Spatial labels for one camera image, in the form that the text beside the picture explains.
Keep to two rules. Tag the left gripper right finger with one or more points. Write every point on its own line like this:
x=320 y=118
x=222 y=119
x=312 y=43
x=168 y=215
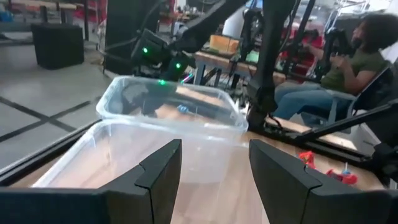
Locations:
x=295 y=199

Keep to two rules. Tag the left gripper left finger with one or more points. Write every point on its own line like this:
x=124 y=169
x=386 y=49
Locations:
x=124 y=205

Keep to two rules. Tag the clear plastic container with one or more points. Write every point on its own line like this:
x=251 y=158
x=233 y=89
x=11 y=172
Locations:
x=112 y=105
x=109 y=149

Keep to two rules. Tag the orange candy packet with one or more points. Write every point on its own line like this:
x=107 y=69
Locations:
x=308 y=158

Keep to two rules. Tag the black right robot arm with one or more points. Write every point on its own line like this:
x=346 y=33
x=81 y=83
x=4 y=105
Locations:
x=270 y=62

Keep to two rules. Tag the blue lollipop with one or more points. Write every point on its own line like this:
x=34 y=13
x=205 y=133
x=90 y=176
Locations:
x=183 y=109
x=346 y=171

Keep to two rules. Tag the red small objects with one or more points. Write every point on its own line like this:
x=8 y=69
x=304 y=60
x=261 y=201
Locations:
x=346 y=179

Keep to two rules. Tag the black computer tower with lights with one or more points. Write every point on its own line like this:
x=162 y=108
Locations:
x=121 y=31

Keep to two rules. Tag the wooden workbench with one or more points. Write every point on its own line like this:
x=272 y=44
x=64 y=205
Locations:
x=217 y=60

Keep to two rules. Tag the black box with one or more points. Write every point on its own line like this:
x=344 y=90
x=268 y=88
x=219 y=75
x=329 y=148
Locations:
x=57 y=46

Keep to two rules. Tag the orange box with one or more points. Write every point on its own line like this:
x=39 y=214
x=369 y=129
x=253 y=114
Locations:
x=222 y=43

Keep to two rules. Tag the grey chair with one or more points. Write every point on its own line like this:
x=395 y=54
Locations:
x=373 y=93

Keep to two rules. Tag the person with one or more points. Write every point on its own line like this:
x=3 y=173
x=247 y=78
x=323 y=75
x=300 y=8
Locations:
x=357 y=68

